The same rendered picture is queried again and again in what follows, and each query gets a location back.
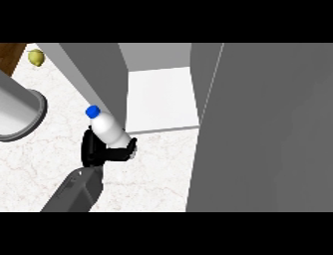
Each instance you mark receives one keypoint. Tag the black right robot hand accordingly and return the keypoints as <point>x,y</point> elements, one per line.
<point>92,153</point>

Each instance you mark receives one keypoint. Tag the white bottle with blue cap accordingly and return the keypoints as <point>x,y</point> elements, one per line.
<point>109,127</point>

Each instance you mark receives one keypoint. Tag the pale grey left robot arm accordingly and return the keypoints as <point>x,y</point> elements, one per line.
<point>5,106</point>

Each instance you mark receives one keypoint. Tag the grey cabinet with white shelf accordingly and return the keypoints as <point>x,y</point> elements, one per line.
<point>162,99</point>

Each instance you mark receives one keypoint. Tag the yellow-green lemon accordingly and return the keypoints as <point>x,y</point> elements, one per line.
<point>36,57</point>

